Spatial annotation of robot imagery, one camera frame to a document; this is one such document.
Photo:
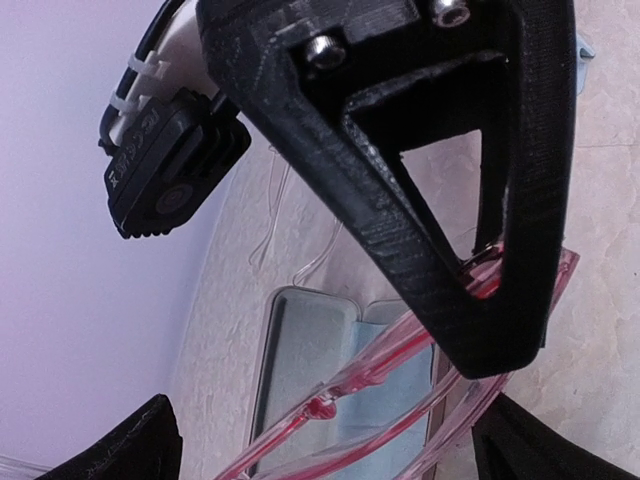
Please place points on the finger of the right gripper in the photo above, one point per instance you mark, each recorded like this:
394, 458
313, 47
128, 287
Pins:
343, 88

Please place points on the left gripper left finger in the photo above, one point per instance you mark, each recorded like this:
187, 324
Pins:
146, 445

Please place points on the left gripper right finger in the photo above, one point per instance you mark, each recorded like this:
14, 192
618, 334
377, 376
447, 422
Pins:
510, 443

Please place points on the large blue cleaning cloth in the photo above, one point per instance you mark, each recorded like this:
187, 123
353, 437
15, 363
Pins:
375, 406

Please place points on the red lens sunglasses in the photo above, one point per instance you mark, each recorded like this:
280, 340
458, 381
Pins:
345, 393

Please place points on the pink glasses case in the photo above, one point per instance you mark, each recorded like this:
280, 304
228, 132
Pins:
309, 339

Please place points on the clear pink glasses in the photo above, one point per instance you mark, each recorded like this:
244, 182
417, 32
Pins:
300, 234

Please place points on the small blue cleaning cloth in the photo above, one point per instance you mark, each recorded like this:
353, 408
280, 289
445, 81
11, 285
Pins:
584, 55

